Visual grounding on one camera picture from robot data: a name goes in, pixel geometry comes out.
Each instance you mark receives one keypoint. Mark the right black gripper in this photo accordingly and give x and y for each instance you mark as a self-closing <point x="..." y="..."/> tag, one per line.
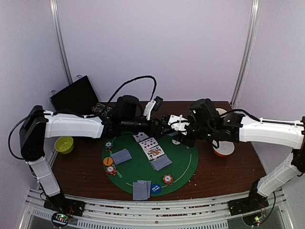
<point x="182" y="136"/>

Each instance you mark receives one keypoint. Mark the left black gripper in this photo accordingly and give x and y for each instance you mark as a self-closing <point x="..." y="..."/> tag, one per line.
<point x="157" y="133"/>

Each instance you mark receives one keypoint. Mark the white dealer button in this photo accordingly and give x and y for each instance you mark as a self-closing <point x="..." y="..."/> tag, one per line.
<point x="175" y="142"/>

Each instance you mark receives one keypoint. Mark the face card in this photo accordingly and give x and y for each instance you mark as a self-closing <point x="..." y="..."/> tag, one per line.
<point x="154" y="152"/>

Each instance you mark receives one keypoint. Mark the carried face-down blue card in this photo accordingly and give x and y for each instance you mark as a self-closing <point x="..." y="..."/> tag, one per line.
<point x="161" y="162"/>

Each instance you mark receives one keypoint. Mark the dealt blue playing cards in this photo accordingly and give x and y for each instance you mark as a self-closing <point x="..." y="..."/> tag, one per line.
<point x="121" y="156"/>

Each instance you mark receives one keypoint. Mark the red poker chip stack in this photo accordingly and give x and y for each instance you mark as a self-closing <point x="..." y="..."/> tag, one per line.
<point x="168" y="179"/>

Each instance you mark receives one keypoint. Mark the teal white chip stack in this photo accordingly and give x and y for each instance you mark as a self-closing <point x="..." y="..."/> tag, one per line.
<point x="108" y="146"/>

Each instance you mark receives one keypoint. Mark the blue small blind button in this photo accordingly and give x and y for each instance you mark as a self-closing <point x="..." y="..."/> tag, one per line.
<point x="156" y="188"/>

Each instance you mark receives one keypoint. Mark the orange big blind button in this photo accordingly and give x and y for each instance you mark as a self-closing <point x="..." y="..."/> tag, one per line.
<point x="108" y="161"/>

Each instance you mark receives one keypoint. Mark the ten of diamonds card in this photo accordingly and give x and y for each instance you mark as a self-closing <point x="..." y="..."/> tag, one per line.
<point x="148" y="143"/>

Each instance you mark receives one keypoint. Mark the three of spades card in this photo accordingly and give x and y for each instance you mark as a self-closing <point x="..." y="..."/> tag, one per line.
<point x="140" y="137"/>

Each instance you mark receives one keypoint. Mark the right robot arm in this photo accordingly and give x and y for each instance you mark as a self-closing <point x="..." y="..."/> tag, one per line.
<point x="237" y="125"/>

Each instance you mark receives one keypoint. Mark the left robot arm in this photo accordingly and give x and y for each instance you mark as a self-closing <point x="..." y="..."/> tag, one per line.
<point x="41" y="124"/>

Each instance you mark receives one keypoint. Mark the round green poker mat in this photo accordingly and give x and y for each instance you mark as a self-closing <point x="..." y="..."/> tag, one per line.
<point x="184" y="163"/>

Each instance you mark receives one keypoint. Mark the white orange bowl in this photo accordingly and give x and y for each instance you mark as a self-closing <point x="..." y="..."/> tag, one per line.
<point x="225" y="149"/>

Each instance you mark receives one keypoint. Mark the cream mug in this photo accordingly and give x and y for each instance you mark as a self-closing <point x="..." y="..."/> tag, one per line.
<point x="221" y="111"/>

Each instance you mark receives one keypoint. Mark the black poker chip case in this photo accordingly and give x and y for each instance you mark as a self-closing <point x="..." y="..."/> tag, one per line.
<point x="79" y="99"/>

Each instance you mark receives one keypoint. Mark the lime green bowl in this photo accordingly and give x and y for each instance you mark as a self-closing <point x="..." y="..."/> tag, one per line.
<point x="64" y="145"/>

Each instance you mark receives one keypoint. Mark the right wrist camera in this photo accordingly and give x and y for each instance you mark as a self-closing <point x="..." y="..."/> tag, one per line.
<point x="176" y="122"/>

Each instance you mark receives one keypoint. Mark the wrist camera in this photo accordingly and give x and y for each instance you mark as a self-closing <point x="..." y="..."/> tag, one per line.
<point x="176" y="122"/>
<point x="151" y="107"/>

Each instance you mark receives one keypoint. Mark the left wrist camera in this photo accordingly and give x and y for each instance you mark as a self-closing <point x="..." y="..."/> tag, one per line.
<point x="151" y="107"/>

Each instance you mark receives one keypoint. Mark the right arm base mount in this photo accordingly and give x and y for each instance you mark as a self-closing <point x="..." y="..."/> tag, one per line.
<point x="247" y="204"/>

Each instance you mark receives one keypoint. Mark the front aluminium rail frame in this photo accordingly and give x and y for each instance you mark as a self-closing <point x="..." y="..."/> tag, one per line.
<point x="196" y="213"/>

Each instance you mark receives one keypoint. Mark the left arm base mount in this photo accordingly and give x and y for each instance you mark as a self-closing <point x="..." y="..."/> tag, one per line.
<point x="64" y="205"/>

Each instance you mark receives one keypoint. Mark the right aluminium frame post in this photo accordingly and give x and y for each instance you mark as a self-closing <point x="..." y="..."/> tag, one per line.
<point x="246" y="54"/>

